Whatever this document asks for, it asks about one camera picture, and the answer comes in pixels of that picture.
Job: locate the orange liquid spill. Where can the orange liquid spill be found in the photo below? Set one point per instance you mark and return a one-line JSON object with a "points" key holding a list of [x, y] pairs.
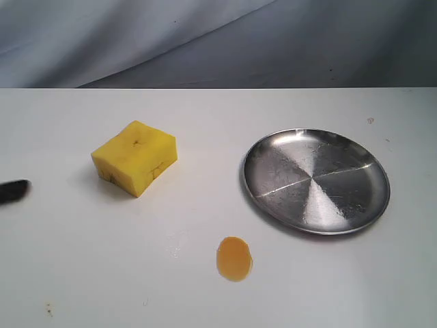
{"points": [[233, 259]]}

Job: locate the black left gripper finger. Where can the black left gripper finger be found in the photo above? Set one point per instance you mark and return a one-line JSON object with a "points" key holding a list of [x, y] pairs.
{"points": [[13, 191]]}

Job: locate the grey fabric backdrop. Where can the grey fabric backdrop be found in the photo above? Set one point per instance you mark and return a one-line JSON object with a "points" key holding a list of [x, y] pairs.
{"points": [[218, 44]]}

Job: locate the yellow sponge block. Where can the yellow sponge block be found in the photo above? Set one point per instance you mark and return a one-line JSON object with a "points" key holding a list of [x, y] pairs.
{"points": [[135, 157]]}

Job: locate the round stainless steel plate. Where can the round stainless steel plate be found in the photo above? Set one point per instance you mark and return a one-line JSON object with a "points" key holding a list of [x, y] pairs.
{"points": [[315, 181]]}

